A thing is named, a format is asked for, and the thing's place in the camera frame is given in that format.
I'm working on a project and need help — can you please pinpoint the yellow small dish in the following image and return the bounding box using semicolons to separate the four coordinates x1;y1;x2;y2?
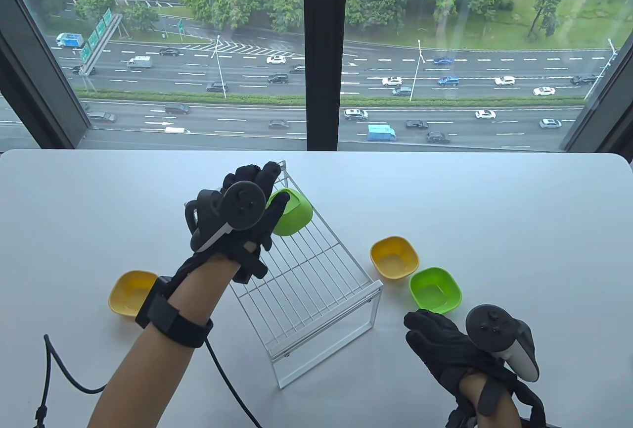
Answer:
370;236;420;281
108;270;160;318

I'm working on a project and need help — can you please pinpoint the black left wrist camera band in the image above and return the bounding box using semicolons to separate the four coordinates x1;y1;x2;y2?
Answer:
135;276;214;348

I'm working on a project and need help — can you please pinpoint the black left wrist sensor box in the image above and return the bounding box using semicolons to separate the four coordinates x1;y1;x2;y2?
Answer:
232;244;269;284

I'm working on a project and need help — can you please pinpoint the person's left forearm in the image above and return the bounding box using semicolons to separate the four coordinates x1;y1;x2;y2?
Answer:
88;242;248;428

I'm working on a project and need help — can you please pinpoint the person's right hand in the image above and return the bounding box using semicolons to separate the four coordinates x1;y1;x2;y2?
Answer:
404;309;505;393

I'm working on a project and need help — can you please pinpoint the black window frame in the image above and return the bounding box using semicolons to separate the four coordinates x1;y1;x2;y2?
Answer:
0;0;633;152

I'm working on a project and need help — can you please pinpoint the black right hand controller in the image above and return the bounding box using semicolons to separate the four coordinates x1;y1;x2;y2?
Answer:
466;304;540;382

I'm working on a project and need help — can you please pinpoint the green small dish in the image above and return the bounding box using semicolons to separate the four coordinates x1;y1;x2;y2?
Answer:
267;188;314;237
409;267;462;313

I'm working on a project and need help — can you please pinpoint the person's right forearm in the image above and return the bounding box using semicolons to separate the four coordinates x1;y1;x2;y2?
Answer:
457;371;522;428

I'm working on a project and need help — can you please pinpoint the person's left hand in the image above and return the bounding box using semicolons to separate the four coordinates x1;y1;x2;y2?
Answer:
208;162;291;270

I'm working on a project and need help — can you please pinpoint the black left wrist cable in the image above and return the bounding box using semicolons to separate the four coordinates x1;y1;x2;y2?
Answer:
35;334;263;428

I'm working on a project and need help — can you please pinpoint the white wire kitchen shelf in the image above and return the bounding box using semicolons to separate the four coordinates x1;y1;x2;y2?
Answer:
184;160;384;389

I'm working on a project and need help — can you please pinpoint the black left hand controller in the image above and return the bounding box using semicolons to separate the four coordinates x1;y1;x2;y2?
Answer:
184;182;268;253

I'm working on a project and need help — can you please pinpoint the black hand controller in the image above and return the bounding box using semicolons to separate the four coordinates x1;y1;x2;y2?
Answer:
466;304;540;382
184;182;268;253

